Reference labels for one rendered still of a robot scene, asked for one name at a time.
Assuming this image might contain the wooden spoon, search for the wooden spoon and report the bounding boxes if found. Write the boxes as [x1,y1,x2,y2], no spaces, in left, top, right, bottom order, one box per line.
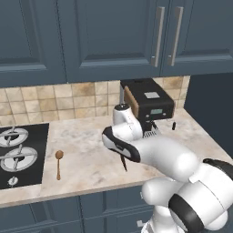
[55,149,65,181]

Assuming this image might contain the black coffee machine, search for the black coffee machine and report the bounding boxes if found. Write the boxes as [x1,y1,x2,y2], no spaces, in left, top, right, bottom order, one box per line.
[119,78,177,139]

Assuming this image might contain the dark blue drawer front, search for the dark blue drawer front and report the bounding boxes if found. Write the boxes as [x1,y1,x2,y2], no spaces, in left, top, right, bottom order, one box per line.
[81,208,157,233]
[79,185,155,220]

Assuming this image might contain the dark blue tall cabinet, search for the dark blue tall cabinet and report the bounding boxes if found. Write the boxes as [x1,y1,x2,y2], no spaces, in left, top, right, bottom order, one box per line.
[184,72,233,160]

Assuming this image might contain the black hob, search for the black hob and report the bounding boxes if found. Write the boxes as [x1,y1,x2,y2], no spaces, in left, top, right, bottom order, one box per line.
[0,122,50,191]

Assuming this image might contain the dark blue base cupboard door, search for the dark blue base cupboard door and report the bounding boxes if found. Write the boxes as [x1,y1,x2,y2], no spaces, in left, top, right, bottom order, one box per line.
[0,195,84,233]

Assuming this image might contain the silver cupboard handle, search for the silver cupboard handle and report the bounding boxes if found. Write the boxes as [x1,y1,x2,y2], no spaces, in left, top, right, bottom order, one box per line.
[167,5,185,67]
[150,5,166,68]

